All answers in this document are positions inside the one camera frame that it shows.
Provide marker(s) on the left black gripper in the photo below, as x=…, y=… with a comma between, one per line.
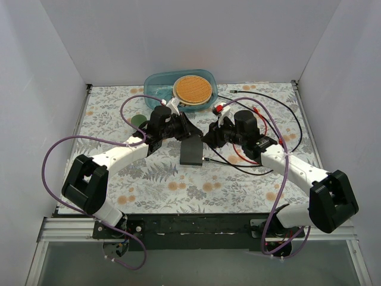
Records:
x=184, y=127

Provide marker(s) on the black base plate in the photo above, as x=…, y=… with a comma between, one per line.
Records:
x=193, y=231

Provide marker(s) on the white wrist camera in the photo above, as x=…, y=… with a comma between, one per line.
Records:
x=172, y=105
x=221, y=110

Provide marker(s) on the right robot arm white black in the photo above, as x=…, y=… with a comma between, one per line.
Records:
x=331, y=198

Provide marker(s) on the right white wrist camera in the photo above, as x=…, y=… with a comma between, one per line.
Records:
x=221, y=110

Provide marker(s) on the round woven coaster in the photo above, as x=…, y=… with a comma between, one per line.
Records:
x=192, y=90

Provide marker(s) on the floral table mat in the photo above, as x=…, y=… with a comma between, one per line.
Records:
x=225, y=183

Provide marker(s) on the green cup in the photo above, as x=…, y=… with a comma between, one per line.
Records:
x=138, y=119

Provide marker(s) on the black network switch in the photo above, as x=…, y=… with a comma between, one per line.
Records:
x=191, y=151

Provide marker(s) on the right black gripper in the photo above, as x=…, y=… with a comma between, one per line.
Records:
x=216, y=134

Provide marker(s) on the blue plastic container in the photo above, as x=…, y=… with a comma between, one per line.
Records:
x=162, y=86

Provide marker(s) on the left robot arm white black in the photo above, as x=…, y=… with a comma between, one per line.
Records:
x=87, y=180

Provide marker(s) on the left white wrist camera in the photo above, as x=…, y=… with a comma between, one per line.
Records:
x=172, y=105

